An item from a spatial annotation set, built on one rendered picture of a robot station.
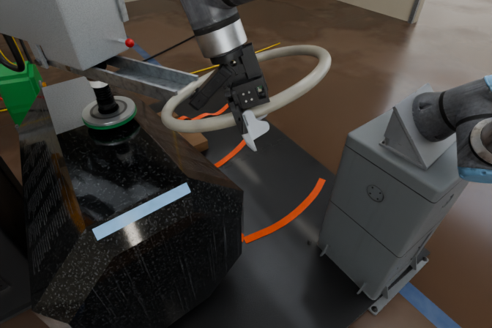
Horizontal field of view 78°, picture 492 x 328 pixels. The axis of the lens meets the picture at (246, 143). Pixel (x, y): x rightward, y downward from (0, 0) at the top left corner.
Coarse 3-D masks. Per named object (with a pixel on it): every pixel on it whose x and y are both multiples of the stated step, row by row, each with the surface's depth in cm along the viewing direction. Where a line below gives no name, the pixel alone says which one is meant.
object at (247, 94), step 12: (240, 48) 56; (252, 48) 56; (216, 60) 57; (228, 60) 56; (240, 60) 58; (252, 60) 58; (240, 72) 59; (252, 72) 59; (228, 84) 60; (240, 84) 58; (252, 84) 58; (264, 84) 62; (228, 96) 59; (240, 96) 60; (252, 96) 60; (264, 96) 60
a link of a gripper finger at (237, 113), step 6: (228, 102) 59; (234, 102) 60; (234, 108) 59; (240, 108) 61; (234, 114) 60; (240, 114) 60; (240, 120) 60; (240, 126) 61; (240, 132) 62; (246, 132) 62
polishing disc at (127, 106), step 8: (120, 96) 137; (96, 104) 132; (120, 104) 132; (128, 104) 132; (88, 112) 127; (96, 112) 127; (120, 112) 127; (128, 112) 127; (88, 120) 123; (96, 120) 123; (104, 120) 123; (112, 120) 123; (120, 120) 124
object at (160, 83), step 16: (48, 64) 121; (112, 64) 119; (128, 64) 114; (144, 64) 109; (96, 80) 110; (112, 80) 105; (128, 80) 101; (144, 80) 108; (160, 80) 108; (176, 80) 105; (192, 80) 102; (160, 96) 97
